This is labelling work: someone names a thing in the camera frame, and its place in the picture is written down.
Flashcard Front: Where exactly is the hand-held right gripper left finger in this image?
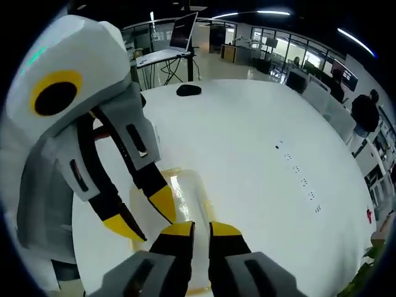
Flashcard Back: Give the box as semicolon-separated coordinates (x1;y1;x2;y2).
83;220;197;297

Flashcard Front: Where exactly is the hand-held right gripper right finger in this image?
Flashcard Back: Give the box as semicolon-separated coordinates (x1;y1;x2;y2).
207;221;308;297

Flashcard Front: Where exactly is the clear plastic food container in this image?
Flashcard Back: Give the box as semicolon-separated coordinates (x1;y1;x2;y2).
128;168;218;294

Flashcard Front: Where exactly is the black oval object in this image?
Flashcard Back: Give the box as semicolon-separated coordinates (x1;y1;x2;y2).
176;84;202;97

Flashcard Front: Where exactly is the black laptop stand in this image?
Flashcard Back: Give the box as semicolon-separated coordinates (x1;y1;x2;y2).
136;46;199;89

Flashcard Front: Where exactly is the white open laptop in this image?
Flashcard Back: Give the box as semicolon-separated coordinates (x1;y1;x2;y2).
136;11;199;68

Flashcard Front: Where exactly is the wooden cabinet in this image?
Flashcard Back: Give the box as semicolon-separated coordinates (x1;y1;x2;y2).
220;43;238;65

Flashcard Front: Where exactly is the green plant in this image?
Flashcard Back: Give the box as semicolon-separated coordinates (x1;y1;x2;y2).
336;244;382;297

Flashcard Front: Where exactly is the long ceiling light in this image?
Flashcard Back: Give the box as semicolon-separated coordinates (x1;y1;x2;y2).
336;27;377;58
212;10;291;20

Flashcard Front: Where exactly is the wall screen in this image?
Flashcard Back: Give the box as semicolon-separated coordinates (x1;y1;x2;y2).
332;58;359;92

